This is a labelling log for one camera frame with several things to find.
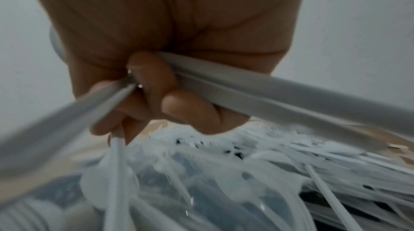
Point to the thin white plastic cutlery piece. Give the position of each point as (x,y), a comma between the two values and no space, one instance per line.
(117,173)

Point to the clear plastic bag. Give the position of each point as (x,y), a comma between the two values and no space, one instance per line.
(168,189)

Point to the person's right hand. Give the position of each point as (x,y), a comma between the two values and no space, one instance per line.
(168,15)

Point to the pile of white plastic cutlery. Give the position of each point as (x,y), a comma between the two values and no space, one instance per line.
(291,163)

